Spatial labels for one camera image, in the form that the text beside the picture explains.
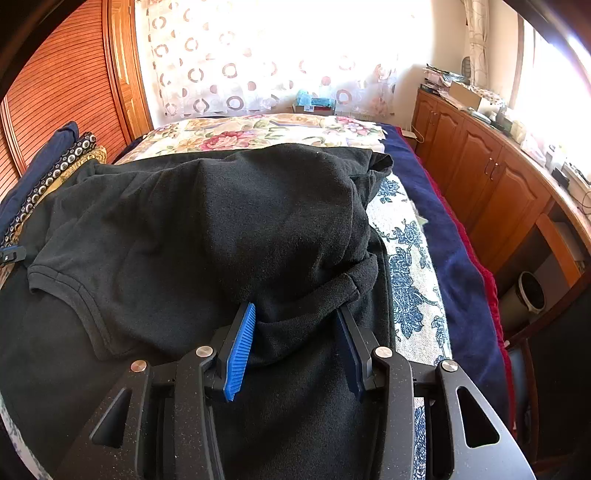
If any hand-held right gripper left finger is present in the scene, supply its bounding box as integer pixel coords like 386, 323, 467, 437
53, 302, 257, 480

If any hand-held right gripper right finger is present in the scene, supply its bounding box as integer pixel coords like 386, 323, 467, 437
336, 305, 539, 480

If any black printed t-shirt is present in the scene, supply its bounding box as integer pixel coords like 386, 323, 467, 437
0, 143, 395, 480

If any blue floral white blanket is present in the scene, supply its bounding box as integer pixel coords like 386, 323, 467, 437
0, 173, 453, 480

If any folded tan garment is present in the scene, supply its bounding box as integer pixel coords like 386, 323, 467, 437
46, 147, 108, 195

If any navy blue blanket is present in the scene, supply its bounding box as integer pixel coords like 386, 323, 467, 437
383, 124, 509, 425

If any white waste bin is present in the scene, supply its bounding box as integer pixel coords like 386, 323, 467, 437
499, 271, 548, 334

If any slatted wooden wardrobe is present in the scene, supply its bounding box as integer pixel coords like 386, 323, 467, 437
0, 0, 154, 204

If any dark wooden chair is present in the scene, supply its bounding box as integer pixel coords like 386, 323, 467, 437
505, 277, 591, 467

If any pink floral quilt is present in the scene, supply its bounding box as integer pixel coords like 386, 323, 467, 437
115, 114, 389, 164

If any long wooden cabinet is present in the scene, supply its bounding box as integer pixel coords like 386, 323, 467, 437
411, 88, 591, 333

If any sheer circle-patterned curtain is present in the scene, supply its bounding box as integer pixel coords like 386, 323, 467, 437
134, 0, 416, 118

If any cardboard box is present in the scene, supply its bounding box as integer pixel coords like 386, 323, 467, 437
448, 80, 484, 110

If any window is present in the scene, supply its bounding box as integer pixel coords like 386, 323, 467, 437
510, 14, 591, 176

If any beige swirl-patterned curtain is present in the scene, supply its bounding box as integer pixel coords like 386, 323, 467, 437
464, 0, 490, 86

